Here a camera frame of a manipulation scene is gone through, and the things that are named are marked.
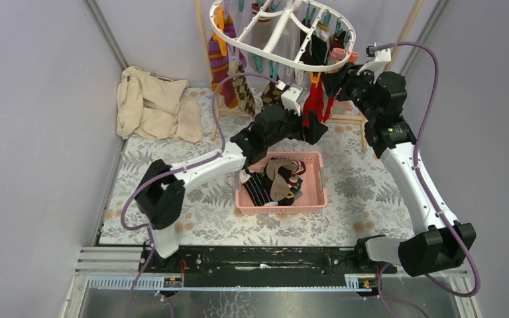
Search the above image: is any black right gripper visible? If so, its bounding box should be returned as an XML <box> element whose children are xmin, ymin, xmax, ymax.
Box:
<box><xmin>319</xmin><ymin>62</ymin><xmax>379</xmax><ymax>122</ymax></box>

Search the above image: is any teal green sock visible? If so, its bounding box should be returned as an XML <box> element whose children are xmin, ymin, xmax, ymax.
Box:
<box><xmin>288</xmin><ymin>174</ymin><xmax>303</xmax><ymax>195</ymax></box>

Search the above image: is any brown argyle sock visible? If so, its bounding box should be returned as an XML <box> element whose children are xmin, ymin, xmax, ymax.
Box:
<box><xmin>260</xmin><ymin>82</ymin><xmax>286</xmax><ymax>106</ymax></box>

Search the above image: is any beige long sock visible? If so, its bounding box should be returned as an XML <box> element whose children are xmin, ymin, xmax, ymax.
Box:
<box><xmin>263</xmin><ymin>158</ymin><xmax>307</xmax><ymax>205</ymax></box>

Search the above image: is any black pinstriped sock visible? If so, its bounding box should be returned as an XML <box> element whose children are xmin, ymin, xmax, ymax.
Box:
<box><xmin>239</xmin><ymin>169</ymin><xmax>278</xmax><ymax>207</ymax></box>

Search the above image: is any pink sock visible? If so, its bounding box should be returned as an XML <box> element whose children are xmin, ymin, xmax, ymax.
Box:
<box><xmin>327</xmin><ymin>48</ymin><xmax>359</xmax><ymax>65</ymax></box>

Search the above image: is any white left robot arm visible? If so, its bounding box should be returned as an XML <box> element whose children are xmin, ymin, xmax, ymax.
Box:
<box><xmin>135</xmin><ymin>104</ymin><xmax>328</xmax><ymax>272</ymax></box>

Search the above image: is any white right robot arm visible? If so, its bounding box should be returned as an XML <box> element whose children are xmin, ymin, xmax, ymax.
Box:
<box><xmin>321</xmin><ymin>64</ymin><xmax>477</xmax><ymax>277</ymax></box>

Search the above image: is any white round clip hanger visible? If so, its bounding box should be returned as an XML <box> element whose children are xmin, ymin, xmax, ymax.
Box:
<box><xmin>209</xmin><ymin>1</ymin><xmax>356</xmax><ymax>73</ymax></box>

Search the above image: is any wooden hanger stand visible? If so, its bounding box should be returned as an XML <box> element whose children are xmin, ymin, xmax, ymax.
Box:
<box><xmin>193</xmin><ymin>0</ymin><xmax>427</xmax><ymax>154</ymax></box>

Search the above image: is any red sock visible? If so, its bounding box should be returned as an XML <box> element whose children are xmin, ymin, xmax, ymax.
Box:
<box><xmin>303</xmin><ymin>79</ymin><xmax>335</xmax><ymax>127</ymax></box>

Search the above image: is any green dotted sock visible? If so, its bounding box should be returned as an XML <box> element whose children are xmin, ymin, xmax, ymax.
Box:
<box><xmin>310</xmin><ymin>27</ymin><xmax>329</xmax><ymax>65</ymax></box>

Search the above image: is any pink plastic basket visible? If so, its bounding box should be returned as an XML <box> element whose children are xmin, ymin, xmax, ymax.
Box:
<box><xmin>235</xmin><ymin>151</ymin><xmax>328</xmax><ymax>215</ymax></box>

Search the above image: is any tan argyle sock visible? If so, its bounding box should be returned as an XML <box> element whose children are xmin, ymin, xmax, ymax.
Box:
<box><xmin>228</xmin><ymin>60</ymin><xmax>256</xmax><ymax>118</ymax></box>

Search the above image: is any magenta purple striped sock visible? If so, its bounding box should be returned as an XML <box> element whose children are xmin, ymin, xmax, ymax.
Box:
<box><xmin>207</xmin><ymin>15</ymin><xmax>238</xmax><ymax>109</ymax></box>

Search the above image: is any cream crumpled cloth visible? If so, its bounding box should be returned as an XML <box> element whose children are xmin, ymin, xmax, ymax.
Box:
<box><xmin>116</xmin><ymin>66</ymin><xmax>204</xmax><ymax>142</ymax></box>

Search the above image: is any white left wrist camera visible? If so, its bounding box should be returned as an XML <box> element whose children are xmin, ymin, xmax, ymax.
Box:
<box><xmin>276</xmin><ymin>81</ymin><xmax>309</xmax><ymax>116</ymax></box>

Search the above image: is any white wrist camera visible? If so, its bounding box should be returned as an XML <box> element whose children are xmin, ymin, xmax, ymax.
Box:
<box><xmin>276</xmin><ymin>81</ymin><xmax>309</xmax><ymax>116</ymax></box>
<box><xmin>357</xmin><ymin>45</ymin><xmax>392</xmax><ymax>75</ymax></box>

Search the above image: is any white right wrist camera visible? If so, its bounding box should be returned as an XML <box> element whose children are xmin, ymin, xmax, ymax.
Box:
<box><xmin>357</xmin><ymin>45</ymin><xmax>392</xmax><ymax>75</ymax></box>

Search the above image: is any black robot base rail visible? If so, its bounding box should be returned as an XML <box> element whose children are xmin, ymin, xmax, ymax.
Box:
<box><xmin>139</xmin><ymin>245</ymin><xmax>384</xmax><ymax>292</ymax></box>

